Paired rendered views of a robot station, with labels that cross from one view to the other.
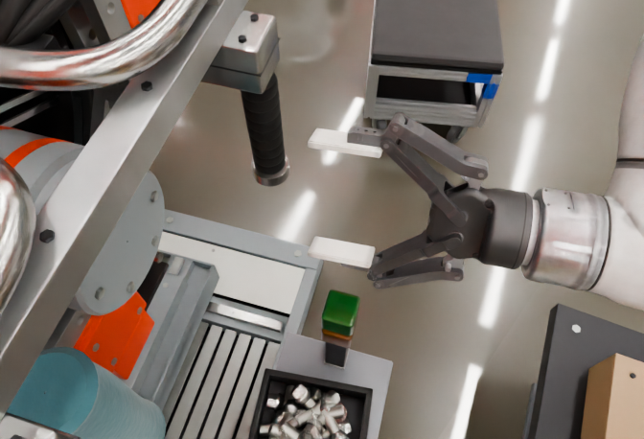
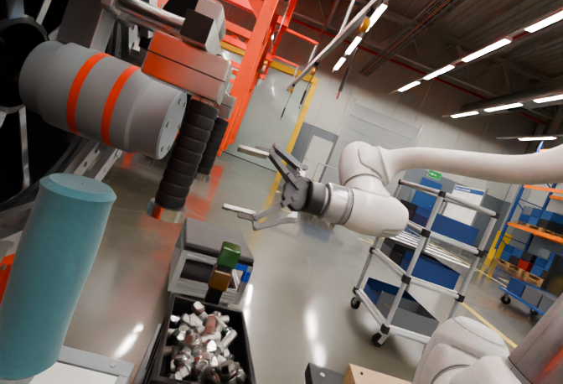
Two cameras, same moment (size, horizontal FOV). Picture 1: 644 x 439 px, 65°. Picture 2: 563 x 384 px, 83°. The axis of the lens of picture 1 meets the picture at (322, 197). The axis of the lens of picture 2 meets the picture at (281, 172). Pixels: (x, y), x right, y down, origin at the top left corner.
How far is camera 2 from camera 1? 56 cm
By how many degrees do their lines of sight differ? 57
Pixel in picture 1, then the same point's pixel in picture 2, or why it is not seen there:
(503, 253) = (317, 195)
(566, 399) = not seen: outside the picture
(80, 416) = (109, 197)
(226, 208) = not seen: hidden behind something
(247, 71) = (227, 105)
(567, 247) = (340, 191)
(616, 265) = (357, 199)
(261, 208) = (74, 344)
